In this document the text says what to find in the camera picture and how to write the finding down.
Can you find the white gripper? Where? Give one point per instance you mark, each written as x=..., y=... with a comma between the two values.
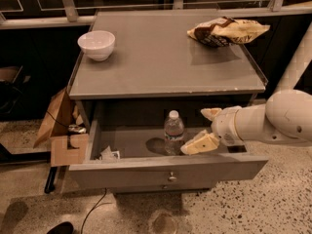
x=226, y=128

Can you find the clear plastic water bottle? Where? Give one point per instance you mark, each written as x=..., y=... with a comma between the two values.
x=174, y=133

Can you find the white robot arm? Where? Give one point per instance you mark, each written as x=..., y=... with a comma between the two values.
x=285, y=119

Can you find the brass drawer knob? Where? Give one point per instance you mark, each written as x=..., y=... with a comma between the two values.
x=172, y=177

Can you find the open grey top drawer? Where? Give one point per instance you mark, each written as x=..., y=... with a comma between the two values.
x=137, y=132

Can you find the grey wooden nightstand cabinet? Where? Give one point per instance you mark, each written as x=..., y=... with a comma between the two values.
x=155, y=61

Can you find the yellow brown chip bag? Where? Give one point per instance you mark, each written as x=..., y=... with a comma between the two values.
x=222, y=32

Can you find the crumpled white wrapper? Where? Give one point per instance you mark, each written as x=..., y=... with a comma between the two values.
x=108, y=154

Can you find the white ceramic bowl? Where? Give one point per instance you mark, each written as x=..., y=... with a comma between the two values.
x=97, y=45

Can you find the brown cardboard box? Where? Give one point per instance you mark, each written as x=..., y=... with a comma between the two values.
x=66, y=148

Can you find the black shoe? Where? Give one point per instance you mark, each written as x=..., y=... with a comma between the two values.
x=62, y=228

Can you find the white window frame railing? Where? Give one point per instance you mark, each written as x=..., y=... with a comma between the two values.
x=16, y=14

